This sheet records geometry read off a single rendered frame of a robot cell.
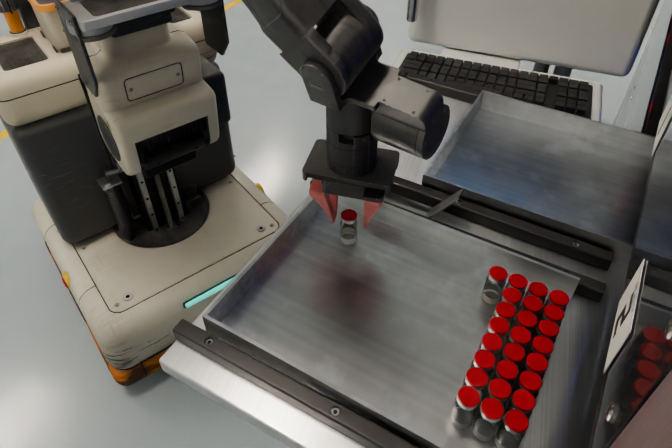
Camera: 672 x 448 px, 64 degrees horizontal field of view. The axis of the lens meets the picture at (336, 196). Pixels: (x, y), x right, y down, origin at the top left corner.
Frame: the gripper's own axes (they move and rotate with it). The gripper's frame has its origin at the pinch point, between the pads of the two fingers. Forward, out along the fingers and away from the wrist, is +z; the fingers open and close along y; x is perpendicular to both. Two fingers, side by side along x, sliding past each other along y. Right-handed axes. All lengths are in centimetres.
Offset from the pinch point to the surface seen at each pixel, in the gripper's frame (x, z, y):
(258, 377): -22.4, 2.2, -4.1
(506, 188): 15.7, 4.2, 19.6
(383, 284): -6.2, 4.1, 5.7
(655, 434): -31.9, -21.2, 22.9
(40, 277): 38, 92, -113
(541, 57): 71, 11, 27
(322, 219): 2.7, 4.1, -4.5
